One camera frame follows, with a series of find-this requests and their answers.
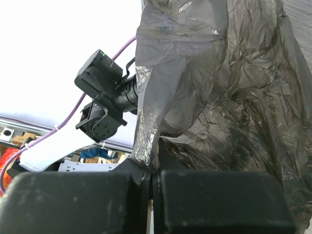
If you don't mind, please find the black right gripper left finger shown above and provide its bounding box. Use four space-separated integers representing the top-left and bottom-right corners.
0 159 150 234

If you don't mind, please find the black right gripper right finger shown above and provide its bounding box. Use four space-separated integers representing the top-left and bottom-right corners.
152 140 296 234

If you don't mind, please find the black plastic trash bag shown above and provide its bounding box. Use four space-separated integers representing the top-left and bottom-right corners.
131 0 312 234

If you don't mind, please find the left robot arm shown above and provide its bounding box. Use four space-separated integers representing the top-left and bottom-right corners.
6 49 138 177

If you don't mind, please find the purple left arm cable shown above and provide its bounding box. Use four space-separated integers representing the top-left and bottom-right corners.
0 35 137 195

